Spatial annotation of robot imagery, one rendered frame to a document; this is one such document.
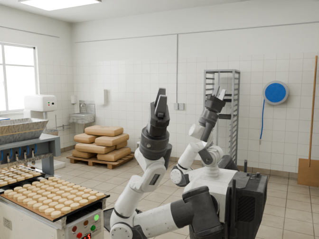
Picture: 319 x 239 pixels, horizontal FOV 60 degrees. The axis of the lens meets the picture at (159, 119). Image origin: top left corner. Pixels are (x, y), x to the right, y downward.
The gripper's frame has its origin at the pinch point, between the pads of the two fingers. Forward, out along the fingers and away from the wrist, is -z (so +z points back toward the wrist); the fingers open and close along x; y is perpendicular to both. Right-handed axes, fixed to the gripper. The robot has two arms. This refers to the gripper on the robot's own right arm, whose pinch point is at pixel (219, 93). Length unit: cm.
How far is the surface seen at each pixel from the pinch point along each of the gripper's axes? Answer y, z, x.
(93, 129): 411, 98, -129
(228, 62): 256, -114, -252
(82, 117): 492, 92, -131
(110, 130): 379, 86, -149
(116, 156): 352, 126, -168
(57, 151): 117, 81, 26
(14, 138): 114, 79, 60
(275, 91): 173, -88, -293
